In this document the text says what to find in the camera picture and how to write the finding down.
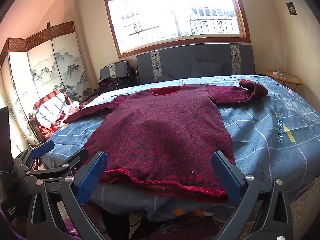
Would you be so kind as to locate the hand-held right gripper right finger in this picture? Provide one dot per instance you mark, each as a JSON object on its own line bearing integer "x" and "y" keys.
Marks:
{"x": 228, "y": 177}

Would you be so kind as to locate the round wooden side table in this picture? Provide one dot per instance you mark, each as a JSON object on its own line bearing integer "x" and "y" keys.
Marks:
{"x": 291, "y": 80}

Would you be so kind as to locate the red wooden chair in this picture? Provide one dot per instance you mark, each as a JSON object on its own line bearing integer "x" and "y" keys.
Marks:
{"x": 32, "y": 125}

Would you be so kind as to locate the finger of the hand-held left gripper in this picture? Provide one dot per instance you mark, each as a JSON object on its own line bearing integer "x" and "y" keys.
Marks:
{"x": 42, "y": 148}
{"x": 65, "y": 166}

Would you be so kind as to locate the painted folding screen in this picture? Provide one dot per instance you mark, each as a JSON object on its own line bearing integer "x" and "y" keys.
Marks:
{"x": 50, "y": 65}

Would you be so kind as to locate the grey cushioned armchair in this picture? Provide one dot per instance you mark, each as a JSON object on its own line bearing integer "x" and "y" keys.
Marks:
{"x": 117, "y": 69}

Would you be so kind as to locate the wooden framed window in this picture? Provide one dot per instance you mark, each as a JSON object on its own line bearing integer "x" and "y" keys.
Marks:
{"x": 175, "y": 12}

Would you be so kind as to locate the pile of dark clothes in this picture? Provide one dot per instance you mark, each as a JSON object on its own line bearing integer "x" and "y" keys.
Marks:
{"x": 112, "y": 84}

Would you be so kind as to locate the grey sofa with patterned stripes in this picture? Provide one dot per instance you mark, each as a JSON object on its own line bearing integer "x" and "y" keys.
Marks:
{"x": 175, "y": 62}

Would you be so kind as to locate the dark wall plate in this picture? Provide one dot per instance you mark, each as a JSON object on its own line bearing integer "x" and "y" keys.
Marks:
{"x": 291, "y": 8}

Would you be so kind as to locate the plain grey cushion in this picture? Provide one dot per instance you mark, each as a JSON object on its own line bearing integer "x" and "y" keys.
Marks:
{"x": 206, "y": 68}

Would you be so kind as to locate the black flat panel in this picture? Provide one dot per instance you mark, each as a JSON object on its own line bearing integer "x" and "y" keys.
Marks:
{"x": 5, "y": 140}

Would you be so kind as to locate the pink cloth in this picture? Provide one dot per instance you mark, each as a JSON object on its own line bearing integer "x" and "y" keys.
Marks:
{"x": 72, "y": 108}

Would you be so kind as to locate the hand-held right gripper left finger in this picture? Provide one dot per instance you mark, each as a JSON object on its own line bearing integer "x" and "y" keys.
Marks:
{"x": 91, "y": 180}

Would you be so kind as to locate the red cloth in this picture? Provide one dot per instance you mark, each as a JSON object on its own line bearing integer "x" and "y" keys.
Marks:
{"x": 46, "y": 131}

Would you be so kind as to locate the dark red towel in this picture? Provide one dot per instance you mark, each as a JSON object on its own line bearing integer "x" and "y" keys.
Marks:
{"x": 162, "y": 135}

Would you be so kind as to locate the blue checked bed sheet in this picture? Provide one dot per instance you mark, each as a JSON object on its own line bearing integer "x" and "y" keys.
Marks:
{"x": 262, "y": 135}

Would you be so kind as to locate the white striped cushion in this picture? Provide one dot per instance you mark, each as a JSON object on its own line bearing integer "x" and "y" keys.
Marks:
{"x": 48, "y": 110}

